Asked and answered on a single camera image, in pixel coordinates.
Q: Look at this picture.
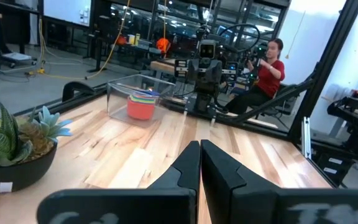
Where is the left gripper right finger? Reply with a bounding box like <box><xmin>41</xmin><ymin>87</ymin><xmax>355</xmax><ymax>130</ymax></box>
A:
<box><xmin>200</xmin><ymin>139</ymin><xmax>358</xmax><ymax>224</ymax></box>

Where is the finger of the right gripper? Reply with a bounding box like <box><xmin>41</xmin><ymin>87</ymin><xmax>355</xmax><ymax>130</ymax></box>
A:
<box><xmin>174</xmin><ymin>58</ymin><xmax>189</xmax><ymax>78</ymax></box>
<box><xmin>224</xmin><ymin>61</ymin><xmax>239</xmax><ymax>75</ymax></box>

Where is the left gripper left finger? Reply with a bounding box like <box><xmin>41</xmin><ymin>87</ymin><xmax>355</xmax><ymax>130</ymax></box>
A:
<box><xmin>36</xmin><ymin>140</ymin><xmax>202</xmax><ymax>224</ymax></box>

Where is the red measuring cup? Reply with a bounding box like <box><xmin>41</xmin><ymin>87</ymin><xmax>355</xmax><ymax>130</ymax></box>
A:
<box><xmin>126</xmin><ymin>98</ymin><xmax>157</xmax><ymax>121</ymax></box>

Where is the clear plastic basket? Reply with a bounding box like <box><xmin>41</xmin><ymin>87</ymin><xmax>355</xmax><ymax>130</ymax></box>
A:
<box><xmin>106</xmin><ymin>73</ymin><xmax>177</xmax><ymax>127</ymax></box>

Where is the wooden background table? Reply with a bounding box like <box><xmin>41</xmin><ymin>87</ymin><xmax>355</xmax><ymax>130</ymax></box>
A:
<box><xmin>150</xmin><ymin>58</ymin><xmax>180</xmax><ymax>77</ymax></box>

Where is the orange background object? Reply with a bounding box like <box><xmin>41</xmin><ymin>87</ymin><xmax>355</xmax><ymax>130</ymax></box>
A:
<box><xmin>156</xmin><ymin>37</ymin><xmax>171</xmax><ymax>54</ymax></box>

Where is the person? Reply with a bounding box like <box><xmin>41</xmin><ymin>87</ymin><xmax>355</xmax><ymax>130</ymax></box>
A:
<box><xmin>225</xmin><ymin>37</ymin><xmax>286</xmax><ymax>115</ymax></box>

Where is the silver aluminium bar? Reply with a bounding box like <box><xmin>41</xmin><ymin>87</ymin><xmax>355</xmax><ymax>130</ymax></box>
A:
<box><xmin>301</xmin><ymin>116</ymin><xmax>312</xmax><ymax>159</ymax></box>

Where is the white board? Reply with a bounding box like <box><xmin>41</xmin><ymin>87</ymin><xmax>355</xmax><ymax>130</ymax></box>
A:
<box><xmin>44</xmin><ymin>0</ymin><xmax>92</xmax><ymax>27</ymax></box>

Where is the succulent plant in black pot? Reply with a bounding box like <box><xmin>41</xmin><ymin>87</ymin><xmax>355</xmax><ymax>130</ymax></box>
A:
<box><xmin>0</xmin><ymin>102</ymin><xmax>73</xmax><ymax>194</ymax></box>

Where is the white floor stand base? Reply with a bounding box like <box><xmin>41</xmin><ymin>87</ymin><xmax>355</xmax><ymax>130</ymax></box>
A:
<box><xmin>1</xmin><ymin>52</ymin><xmax>32</xmax><ymax>68</ymax></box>

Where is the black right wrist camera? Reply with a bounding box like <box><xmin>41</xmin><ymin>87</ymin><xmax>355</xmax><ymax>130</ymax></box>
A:
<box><xmin>199</xmin><ymin>39</ymin><xmax>217</xmax><ymax>60</ymax></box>

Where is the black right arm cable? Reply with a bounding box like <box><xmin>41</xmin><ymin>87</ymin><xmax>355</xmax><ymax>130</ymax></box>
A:
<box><xmin>218</xmin><ymin>24</ymin><xmax>261</xmax><ymax>54</ymax></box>

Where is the yellow hanging cable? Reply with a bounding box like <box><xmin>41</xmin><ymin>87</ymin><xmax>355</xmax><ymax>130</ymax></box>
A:
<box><xmin>26</xmin><ymin>0</ymin><xmax>132</xmax><ymax>80</ymax></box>

